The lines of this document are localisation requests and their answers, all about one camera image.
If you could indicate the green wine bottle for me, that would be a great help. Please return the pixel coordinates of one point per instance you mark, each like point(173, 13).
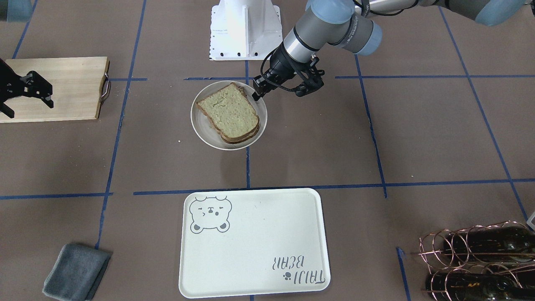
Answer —
point(514, 244)
point(459, 286)

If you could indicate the cream bear serving tray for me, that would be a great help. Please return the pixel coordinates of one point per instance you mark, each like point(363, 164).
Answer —
point(253, 242)

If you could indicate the wooden cutting board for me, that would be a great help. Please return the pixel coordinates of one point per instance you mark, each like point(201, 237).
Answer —
point(53, 89)

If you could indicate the green wine bottle middle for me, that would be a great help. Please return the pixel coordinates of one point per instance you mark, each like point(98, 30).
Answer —
point(514, 244)

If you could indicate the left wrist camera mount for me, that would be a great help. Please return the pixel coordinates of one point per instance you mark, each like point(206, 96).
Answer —
point(311, 76)

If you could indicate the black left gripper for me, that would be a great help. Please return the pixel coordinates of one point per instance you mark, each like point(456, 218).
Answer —
point(281, 64)

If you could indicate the bread slice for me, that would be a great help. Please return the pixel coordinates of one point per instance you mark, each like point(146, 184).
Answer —
point(228, 110)
point(238, 136)

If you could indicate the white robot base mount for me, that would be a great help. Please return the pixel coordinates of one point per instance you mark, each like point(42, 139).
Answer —
point(244, 30)

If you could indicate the copper wire bottle rack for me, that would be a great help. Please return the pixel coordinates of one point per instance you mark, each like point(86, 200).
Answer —
point(480, 263)

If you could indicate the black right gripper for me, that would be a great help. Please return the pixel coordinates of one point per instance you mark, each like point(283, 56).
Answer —
point(9, 85)

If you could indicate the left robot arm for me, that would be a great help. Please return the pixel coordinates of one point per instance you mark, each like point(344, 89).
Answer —
point(348, 25)

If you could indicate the white round plate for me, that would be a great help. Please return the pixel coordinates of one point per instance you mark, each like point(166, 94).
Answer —
point(225, 116)

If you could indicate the green wine bottle near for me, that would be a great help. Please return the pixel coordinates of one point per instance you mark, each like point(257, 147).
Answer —
point(459, 286)

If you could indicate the grey folded cloth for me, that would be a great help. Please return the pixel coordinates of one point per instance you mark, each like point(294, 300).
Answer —
point(76, 274)

